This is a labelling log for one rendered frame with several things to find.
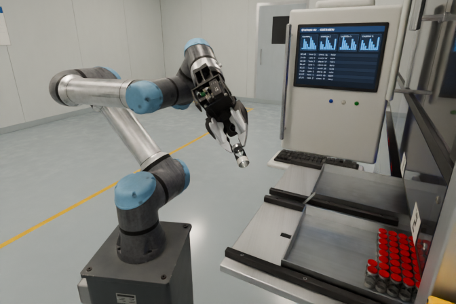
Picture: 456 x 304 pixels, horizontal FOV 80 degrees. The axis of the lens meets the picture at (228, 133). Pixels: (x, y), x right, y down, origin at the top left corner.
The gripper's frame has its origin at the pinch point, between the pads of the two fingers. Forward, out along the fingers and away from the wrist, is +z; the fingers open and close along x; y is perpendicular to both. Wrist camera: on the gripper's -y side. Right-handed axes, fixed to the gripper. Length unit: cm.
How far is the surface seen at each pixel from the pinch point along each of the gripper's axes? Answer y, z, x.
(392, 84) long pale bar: -52, -31, 55
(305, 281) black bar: -26.7, 21.6, -2.1
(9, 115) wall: -120, -368, -351
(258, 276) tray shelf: -25.5, 17.1, -11.8
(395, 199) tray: -65, 3, 33
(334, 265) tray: -35.0, 19.6, 4.8
